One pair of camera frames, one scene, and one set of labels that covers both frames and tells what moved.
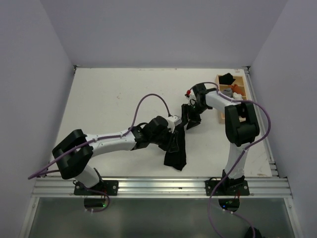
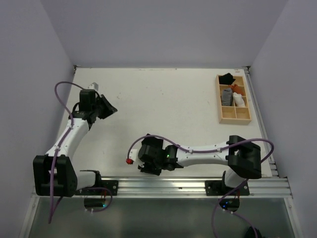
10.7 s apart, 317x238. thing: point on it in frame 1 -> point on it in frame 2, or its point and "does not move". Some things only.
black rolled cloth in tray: [227, 79] does not move
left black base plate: [110, 187] does not move
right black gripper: [186, 114] -> [144, 167]
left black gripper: [171, 145] -> [110, 109]
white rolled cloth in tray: [237, 96] does not move
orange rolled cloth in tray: [237, 89] does not move
